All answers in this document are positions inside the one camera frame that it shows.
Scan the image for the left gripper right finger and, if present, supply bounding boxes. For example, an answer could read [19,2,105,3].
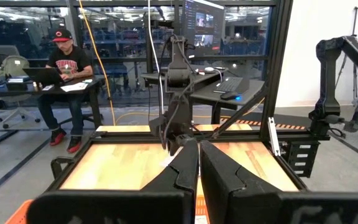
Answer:
[200,139,358,224]

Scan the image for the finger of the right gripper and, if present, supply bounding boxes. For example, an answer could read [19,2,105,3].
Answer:
[182,134,198,146]
[168,136,186,157]

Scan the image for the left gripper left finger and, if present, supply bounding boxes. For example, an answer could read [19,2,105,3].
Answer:
[26,140,200,224]

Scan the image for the white packet with black print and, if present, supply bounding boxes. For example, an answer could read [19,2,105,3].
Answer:
[162,154,183,168]

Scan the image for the orange plastic basket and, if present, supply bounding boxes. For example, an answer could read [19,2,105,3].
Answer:
[4,198,34,224]
[195,177,210,224]

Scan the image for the black lit computer mouse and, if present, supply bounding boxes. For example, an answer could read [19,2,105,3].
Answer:
[219,91,242,102]

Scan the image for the black keyboard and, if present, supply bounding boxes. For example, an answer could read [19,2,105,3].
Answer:
[213,77,244,94]

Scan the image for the black box with white labels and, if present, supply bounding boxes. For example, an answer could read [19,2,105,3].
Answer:
[286,141,322,179]

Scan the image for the black keyboard desk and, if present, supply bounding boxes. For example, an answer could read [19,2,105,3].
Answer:
[193,77,266,125]

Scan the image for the black laptop desk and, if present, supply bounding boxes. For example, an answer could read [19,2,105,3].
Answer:
[0,74,105,147]

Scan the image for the black office chair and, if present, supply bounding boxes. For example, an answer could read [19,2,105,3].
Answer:
[73,105,105,124]

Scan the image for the black computer monitor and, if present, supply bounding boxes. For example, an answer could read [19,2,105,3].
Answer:
[183,0,226,58]

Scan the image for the white paper sheets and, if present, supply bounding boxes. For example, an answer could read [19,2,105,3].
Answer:
[60,82,89,93]

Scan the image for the person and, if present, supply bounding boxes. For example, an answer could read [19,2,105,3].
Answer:
[37,28,94,154]

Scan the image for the black laptop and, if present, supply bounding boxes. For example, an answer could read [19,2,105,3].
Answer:
[22,67,67,87]

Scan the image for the beige office chair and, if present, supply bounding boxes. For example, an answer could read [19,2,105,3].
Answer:
[0,55,42,130]

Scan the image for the thin black stand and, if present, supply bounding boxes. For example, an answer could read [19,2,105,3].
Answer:
[336,5,358,100]

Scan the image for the silver metal bracket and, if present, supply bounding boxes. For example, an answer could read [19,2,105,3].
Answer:
[267,117,282,157]

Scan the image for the yellow cable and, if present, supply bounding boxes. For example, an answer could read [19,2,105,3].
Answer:
[78,0,262,126]

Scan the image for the striped floor cable cover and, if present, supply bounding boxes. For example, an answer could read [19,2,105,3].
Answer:
[219,117,306,131]

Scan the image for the white cable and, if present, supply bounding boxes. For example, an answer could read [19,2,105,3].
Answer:
[147,0,165,116]

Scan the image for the black aluminium table frame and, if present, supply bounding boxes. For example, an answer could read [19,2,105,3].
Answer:
[44,0,331,200]

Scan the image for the black clamp bracket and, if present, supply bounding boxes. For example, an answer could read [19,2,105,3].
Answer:
[50,156,76,180]

